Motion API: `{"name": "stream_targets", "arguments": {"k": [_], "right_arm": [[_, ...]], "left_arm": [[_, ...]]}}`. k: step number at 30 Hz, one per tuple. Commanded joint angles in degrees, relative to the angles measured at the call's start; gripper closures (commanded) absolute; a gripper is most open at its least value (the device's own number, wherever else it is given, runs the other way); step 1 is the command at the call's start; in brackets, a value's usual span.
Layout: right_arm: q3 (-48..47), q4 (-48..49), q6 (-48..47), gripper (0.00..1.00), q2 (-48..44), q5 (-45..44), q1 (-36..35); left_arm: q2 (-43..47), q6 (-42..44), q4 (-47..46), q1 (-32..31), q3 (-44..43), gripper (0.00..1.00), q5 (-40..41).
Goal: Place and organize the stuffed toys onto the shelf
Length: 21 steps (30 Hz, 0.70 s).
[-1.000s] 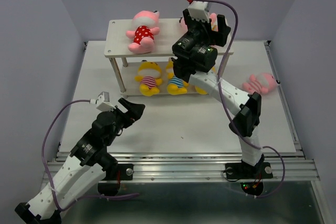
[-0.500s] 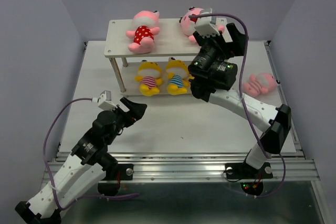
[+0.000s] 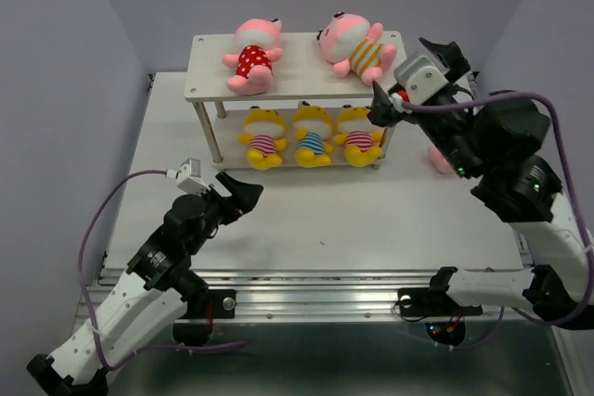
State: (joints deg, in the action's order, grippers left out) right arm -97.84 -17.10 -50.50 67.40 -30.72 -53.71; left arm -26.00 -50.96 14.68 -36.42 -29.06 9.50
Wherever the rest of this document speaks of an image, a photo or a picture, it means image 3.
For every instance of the pink frog toy orange stripes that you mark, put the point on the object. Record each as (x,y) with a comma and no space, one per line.
(351,44)

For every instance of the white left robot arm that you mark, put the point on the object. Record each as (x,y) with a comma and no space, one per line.
(156,287)

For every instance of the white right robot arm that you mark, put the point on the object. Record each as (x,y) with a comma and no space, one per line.
(496,140)

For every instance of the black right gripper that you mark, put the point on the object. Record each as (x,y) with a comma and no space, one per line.
(449,56)

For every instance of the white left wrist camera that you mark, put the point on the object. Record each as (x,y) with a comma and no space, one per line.
(187,177)

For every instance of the pink frog toy polka dots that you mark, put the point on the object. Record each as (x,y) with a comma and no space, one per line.
(255,47)

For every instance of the white two-tier shelf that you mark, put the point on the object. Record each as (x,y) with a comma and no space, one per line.
(301,74)

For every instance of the yellow frog toy blue stripes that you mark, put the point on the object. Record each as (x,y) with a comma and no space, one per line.
(313,130)

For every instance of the yellow frog toy red stripes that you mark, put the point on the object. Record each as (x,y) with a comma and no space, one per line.
(359,137)

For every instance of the aluminium front rail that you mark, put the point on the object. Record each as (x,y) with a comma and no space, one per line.
(273,297)

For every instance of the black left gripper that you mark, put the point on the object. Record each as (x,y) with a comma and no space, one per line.
(243,199)

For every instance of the yellow frog toy pink stripes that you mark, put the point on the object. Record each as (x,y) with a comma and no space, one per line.
(264,136)

